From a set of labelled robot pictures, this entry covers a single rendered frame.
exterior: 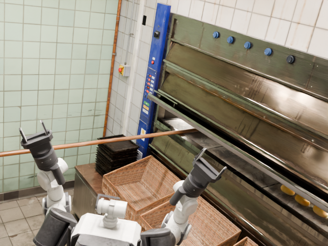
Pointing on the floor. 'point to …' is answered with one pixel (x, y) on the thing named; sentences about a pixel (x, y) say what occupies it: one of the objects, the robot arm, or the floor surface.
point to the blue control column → (160, 13)
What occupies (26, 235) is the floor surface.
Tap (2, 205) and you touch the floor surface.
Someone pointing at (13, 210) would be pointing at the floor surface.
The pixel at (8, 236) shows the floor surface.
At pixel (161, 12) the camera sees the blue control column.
